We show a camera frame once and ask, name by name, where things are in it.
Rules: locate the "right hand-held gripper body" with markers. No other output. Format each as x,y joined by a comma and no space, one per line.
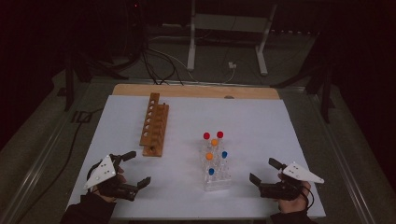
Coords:
299,172

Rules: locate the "blue-capped test tube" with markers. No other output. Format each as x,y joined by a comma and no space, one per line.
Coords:
224,154
211,171

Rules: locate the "person's left hand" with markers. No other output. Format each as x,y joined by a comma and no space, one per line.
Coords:
104,195

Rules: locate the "white table sheet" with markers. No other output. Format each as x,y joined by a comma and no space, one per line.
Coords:
249,118

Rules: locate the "black tripod stand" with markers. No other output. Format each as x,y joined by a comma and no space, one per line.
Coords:
81,67
320,81

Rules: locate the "clear plastic test tube rack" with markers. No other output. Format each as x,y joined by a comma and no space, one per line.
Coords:
218,179

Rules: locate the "aluminium frame rail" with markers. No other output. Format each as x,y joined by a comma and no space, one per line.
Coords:
34,169
342,155

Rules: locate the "wooden test tube rack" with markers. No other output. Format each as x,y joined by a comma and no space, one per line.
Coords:
154,124

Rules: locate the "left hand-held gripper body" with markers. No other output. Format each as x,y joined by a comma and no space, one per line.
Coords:
104,172

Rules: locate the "person's right hand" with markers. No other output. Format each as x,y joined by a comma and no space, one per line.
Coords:
292,206

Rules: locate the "white metal stand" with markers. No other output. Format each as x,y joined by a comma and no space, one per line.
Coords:
230,23

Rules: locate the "red-capped test tube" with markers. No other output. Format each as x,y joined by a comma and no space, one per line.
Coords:
219,134
206,135

